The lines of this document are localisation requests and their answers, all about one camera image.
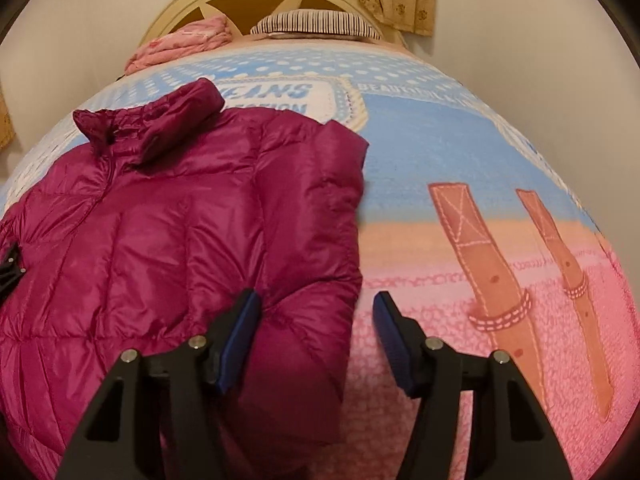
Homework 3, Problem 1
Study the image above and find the striped pillow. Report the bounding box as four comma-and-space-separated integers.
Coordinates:
250, 9, 381, 40

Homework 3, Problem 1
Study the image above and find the beige side curtain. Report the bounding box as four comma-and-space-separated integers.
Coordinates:
0, 91, 15, 151

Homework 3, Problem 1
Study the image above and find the magenta puffer jacket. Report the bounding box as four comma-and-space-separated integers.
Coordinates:
1, 78, 368, 479

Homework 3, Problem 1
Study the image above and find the folded pink blanket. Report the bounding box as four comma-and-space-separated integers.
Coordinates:
124, 14, 233, 76

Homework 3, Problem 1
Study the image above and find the blue pink printed bedspread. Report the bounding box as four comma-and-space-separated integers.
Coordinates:
1, 40, 639, 479

